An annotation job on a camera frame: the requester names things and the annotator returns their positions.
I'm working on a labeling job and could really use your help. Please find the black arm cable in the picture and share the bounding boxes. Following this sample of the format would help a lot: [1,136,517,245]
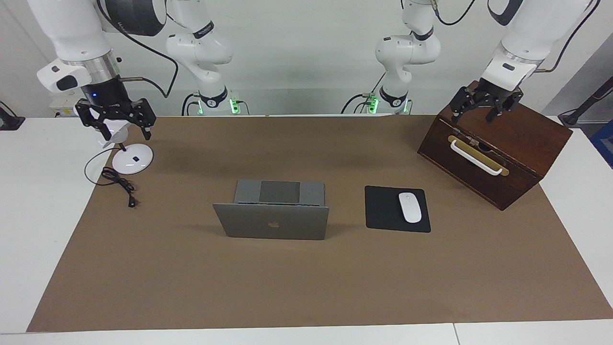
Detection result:
[96,0,179,99]
[535,0,602,73]

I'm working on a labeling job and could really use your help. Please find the white computer mouse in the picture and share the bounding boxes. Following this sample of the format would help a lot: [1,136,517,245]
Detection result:
[398,192,422,224]

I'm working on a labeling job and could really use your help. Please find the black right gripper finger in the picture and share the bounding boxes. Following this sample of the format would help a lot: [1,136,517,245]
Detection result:
[130,98,157,140]
[75,100,114,142]

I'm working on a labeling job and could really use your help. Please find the black clamp mount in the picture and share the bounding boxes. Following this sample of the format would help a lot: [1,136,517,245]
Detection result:
[0,101,25,131]

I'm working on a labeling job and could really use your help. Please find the black base cable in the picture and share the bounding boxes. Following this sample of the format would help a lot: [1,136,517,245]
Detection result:
[341,72,386,115]
[181,92,202,116]

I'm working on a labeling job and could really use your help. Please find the brown table mat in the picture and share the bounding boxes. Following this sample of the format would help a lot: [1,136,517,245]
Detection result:
[26,115,613,333]

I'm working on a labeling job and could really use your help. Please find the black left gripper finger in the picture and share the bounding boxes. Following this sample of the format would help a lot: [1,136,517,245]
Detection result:
[450,86,484,124]
[485,93,522,123]

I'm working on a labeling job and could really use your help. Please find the black right base cable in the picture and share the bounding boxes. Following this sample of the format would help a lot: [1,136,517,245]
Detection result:
[181,92,202,116]

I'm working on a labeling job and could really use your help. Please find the white box handle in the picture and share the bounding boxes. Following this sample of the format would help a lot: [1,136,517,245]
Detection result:
[450,139,503,176]

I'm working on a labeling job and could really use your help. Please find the brass handle plate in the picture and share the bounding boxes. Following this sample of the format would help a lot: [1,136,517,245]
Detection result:
[448,135,510,176]

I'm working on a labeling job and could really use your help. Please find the black lamp power cable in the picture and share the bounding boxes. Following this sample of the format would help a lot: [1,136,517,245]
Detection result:
[84,148,139,208]

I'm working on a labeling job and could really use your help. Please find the black mouse pad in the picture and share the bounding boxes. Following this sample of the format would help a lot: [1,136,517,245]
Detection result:
[364,185,431,233]

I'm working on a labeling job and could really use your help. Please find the white desk lamp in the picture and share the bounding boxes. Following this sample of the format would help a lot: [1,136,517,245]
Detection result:
[93,120,154,175]

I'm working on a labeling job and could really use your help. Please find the dark brown wooden box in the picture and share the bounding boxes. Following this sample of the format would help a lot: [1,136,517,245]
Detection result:
[417,80,573,211]

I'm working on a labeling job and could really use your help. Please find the black tripod stand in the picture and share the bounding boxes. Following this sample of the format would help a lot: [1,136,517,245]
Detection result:
[558,74,613,127]

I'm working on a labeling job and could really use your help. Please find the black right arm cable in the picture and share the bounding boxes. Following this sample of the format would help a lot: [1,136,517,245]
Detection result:
[96,0,179,99]

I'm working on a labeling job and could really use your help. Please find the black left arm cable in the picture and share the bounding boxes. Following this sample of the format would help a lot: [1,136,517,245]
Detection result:
[535,0,602,73]

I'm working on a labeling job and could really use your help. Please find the black left base cable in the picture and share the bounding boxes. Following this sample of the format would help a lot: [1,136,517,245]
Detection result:
[341,72,386,115]

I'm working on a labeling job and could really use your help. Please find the blue crate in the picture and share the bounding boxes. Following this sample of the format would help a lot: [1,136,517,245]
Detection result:
[590,120,613,169]

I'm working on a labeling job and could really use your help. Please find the grey aluminium laptop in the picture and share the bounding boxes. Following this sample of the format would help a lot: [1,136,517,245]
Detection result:
[213,180,330,241]

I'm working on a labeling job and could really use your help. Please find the white wall power strip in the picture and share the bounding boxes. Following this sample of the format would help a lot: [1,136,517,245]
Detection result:
[49,93,82,118]

